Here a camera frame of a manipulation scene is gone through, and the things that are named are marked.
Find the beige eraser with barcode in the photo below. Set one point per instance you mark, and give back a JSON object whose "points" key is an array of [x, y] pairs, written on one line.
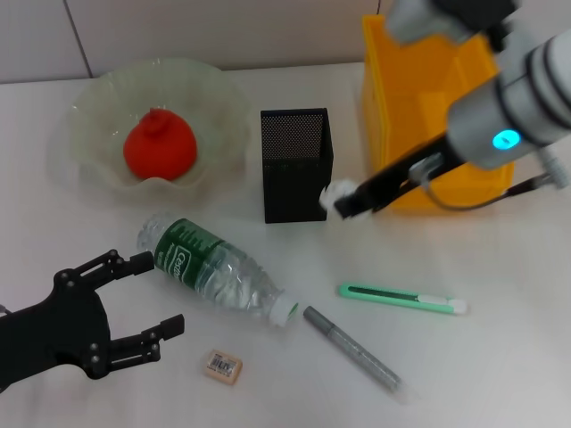
{"points": [[223, 365]]}

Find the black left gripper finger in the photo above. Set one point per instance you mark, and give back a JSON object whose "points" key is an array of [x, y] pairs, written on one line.
{"points": [[140, 262], [171, 325]]}

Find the white paper ball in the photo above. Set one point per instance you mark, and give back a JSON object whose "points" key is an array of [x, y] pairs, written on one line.
{"points": [[332, 191]]}

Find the grey glitter marker pen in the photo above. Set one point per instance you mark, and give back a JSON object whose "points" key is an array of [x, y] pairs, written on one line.
{"points": [[352, 350]]}

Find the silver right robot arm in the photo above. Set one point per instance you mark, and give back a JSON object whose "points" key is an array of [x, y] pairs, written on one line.
{"points": [[513, 111]]}

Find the yellow plastic bin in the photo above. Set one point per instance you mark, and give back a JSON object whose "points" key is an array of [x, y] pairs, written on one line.
{"points": [[392, 111]]}

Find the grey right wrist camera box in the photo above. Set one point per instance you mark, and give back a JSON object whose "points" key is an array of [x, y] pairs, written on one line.
{"points": [[428, 18]]}

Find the clear green-label water bottle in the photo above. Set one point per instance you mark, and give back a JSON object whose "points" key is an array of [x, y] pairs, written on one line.
{"points": [[223, 272]]}

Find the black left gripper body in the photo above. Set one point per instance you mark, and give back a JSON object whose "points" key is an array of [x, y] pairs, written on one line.
{"points": [[58, 330]]}

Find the green glass fruit plate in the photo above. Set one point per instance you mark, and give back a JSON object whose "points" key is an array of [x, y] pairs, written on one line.
{"points": [[214, 116]]}

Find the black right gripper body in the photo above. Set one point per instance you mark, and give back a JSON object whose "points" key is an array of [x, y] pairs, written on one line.
{"points": [[401, 178]]}

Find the black mesh pen holder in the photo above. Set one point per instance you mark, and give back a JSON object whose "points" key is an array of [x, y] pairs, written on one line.
{"points": [[294, 191]]}

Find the red-orange toy orange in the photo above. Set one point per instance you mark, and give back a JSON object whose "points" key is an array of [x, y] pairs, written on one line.
{"points": [[160, 147]]}

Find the mint green utility knife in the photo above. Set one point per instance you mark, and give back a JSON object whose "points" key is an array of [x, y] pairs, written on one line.
{"points": [[388, 294]]}

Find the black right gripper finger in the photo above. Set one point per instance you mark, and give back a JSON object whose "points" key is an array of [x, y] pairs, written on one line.
{"points": [[352, 206]]}

